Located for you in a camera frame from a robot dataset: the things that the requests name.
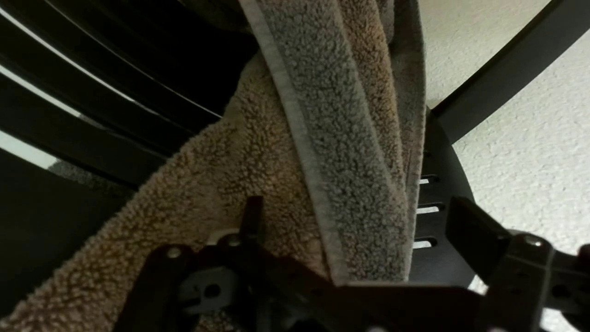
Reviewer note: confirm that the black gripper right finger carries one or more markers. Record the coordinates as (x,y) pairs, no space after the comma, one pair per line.
(523,272)

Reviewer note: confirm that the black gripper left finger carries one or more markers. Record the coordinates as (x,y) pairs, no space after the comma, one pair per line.
(178,285)

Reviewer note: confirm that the grey-brown towel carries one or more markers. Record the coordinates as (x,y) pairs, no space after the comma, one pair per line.
(351,84)

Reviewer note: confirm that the yellow towel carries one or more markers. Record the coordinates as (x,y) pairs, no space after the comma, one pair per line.
(200,191)

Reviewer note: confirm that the black mesh office chair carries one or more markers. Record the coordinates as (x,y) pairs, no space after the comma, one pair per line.
(112,89)

